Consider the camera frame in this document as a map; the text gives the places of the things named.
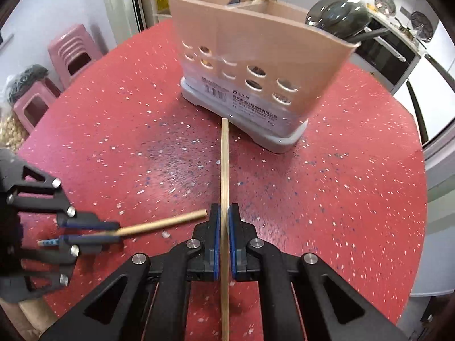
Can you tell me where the white refrigerator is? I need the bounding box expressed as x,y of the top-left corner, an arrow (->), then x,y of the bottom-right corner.
391,55 -> 455,146

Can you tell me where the dark mesh bag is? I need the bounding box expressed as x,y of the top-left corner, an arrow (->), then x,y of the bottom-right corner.
7,65 -> 49,104

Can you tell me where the pink plastic stool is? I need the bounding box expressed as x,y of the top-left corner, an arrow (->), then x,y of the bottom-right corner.
48,24 -> 104,90
13,80 -> 62,134

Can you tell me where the beige utensil holder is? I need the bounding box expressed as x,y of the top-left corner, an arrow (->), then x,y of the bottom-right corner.
167,0 -> 362,154

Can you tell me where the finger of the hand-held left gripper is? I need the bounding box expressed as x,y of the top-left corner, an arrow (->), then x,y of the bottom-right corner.
19,232 -> 123,303
7,165 -> 121,232

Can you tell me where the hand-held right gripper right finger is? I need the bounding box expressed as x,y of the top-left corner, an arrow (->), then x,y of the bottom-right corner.
229,204 -> 409,341

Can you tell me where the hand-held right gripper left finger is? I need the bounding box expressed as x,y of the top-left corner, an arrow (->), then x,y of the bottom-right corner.
39,204 -> 223,341

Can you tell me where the grey sliding door frame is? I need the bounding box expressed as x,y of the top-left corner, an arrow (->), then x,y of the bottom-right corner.
101,0 -> 147,33

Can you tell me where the round wall rack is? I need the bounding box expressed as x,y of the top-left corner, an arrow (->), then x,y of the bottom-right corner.
375,0 -> 397,15
410,11 -> 435,40

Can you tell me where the built-in black oven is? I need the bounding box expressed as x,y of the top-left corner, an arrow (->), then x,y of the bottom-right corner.
355,25 -> 421,86

